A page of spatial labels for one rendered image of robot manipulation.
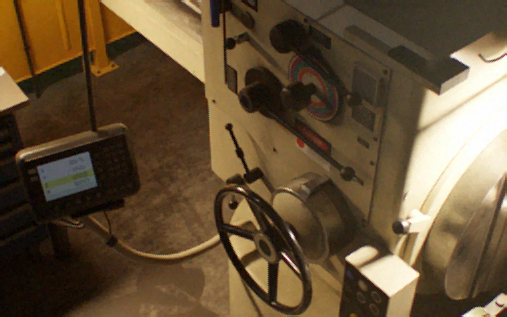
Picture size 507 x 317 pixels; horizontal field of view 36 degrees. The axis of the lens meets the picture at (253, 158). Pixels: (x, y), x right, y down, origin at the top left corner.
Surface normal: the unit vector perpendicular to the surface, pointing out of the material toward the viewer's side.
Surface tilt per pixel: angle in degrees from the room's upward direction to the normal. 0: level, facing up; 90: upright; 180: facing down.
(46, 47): 90
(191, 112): 0
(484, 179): 39
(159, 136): 0
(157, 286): 0
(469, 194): 47
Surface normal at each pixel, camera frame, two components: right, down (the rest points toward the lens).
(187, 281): 0.00, -0.73
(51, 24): 0.64, 0.53
